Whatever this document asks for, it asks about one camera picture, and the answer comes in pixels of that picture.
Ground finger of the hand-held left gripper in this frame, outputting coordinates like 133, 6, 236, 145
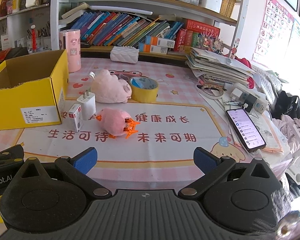
0, 144, 25, 167

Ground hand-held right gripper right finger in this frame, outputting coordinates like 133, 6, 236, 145
177, 147, 280, 198

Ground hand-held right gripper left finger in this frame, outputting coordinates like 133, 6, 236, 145
15, 147, 113, 198

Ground small white carton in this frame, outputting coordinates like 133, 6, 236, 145
67, 103, 83, 133

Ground pink plush chick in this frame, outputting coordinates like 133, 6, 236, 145
95, 108, 141, 140

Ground yellow cardboard box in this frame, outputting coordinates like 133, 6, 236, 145
0, 49, 70, 131

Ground white charger plug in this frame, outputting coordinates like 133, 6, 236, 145
77, 90, 97, 121

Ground yellow tape roll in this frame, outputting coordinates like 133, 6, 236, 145
129, 77, 159, 103

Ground black smartphone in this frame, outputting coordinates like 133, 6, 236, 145
226, 108, 267, 153

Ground pink printed desk mat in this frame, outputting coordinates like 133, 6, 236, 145
0, 57, 265, 186

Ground black power adapter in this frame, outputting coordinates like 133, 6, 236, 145
242, 94, 258, 112

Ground pink plush pig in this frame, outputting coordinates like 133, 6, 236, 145
90, 69, 132, 104

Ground white power adapter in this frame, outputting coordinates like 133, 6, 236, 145
231, 82, 246, 100

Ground white power strip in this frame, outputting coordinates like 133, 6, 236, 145
230, 82, 269, 113

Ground pale pink cloth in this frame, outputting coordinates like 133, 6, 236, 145
272, 112, 300, 155

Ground stack of papers and notebooks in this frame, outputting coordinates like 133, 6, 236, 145
185, 47, 257, 85

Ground black cloth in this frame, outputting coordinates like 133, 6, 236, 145
275, 90, 300, 120

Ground grey blanket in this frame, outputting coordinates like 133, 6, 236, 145
252, 65, 290, 110

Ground black pouch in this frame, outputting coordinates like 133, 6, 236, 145
5, 46, 28, 60

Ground red cloth bag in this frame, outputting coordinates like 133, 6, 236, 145
236, 56, 256, 89

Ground pink cylinder container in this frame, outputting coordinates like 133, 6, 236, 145
59, 29, 82, 73

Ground white quilted tissue box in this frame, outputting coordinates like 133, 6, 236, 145
110, 46, 140, 64

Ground white and red carton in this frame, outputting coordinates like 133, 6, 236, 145
0, 34, 13, 50

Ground cartoon ant figure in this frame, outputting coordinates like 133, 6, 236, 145
229, 39, 241, 58

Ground desk pen cups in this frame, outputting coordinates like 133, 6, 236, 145
26, 25, 52, 51

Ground orange and blue carton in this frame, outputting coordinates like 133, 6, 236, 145
145, 35, 176, 48
139, 42, 168, 55

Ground row of red books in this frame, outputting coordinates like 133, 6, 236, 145
175, 19, 221, 53

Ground row of colourful books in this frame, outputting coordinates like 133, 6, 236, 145
70, 11, 184, 48

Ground white bookshelf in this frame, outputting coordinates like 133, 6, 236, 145
50, 0, 248, 61

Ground white pen holder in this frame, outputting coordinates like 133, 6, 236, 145
199, 0, 224, 13

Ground white tape ring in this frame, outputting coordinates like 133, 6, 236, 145
196, 84, 226, 99

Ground alphabet wall poster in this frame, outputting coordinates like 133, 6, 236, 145
251, 0, 295, 66

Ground pastel wall poster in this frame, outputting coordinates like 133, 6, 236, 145
285, 20, 300, 63

